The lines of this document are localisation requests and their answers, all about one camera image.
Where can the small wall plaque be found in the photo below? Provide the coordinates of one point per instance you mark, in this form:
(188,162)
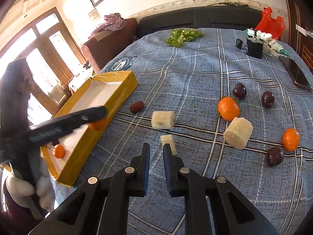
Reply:
(93,14)

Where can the wooden glass door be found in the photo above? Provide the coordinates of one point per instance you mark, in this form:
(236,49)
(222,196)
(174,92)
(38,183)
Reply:
(66,53)

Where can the brown wooden cabinet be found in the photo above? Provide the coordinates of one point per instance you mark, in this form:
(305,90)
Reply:
(305,51)

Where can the white green plastic bundle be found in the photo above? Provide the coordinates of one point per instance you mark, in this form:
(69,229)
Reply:
(265,36)

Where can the black sofa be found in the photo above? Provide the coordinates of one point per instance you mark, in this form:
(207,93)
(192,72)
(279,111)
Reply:
(171,19)

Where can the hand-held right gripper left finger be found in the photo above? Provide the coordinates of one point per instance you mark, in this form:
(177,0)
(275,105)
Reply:
(146,171)

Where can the small black device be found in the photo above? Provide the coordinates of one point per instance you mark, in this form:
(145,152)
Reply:
(239,44)

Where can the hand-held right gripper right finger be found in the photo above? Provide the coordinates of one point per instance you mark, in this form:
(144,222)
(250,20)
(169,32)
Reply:
(167,169)

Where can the green lettuce bunch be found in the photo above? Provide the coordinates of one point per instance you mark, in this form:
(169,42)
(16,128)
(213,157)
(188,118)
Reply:
(183,37)

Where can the dark glossy flat object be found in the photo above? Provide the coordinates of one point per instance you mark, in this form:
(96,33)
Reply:
(297,72)

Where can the pink floral cloth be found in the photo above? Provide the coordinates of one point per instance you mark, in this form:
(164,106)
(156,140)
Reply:
(112,22)

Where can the small peeled sugarcane piece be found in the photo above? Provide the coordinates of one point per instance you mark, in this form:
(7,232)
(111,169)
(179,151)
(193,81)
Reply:
(168,143)

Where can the orange mandarin with leaf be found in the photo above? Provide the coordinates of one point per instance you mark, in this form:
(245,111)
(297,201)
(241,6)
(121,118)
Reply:
(228,109)

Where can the red plastic bag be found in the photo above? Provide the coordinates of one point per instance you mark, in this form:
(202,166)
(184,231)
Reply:
(270,25)

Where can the person's left hand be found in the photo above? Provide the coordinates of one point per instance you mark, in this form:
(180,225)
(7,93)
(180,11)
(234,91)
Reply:
(46,188)

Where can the yellow cardboard tray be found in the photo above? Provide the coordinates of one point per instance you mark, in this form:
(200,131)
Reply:
(80,156)

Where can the person's left forearm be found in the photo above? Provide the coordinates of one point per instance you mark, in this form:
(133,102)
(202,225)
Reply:
(17,213)

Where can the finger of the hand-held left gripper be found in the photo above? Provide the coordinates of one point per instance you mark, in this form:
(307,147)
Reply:
(61,127)

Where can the patterned cloth covered bench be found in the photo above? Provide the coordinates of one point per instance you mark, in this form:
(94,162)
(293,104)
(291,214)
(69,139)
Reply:
(79,80)

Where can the blue plaid blanket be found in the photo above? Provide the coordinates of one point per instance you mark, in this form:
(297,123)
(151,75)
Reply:
(195,78)

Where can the large peeled sugarcane piece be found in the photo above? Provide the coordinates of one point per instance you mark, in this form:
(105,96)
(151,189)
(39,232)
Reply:
(237,133)

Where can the peeled sugarcane block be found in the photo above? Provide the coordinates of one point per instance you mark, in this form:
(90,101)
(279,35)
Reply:
(162,120)

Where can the red date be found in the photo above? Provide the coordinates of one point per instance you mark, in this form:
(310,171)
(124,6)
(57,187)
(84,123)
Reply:
(136,107)

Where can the brown sofa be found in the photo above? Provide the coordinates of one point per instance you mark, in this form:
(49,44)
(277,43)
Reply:
(110,46)

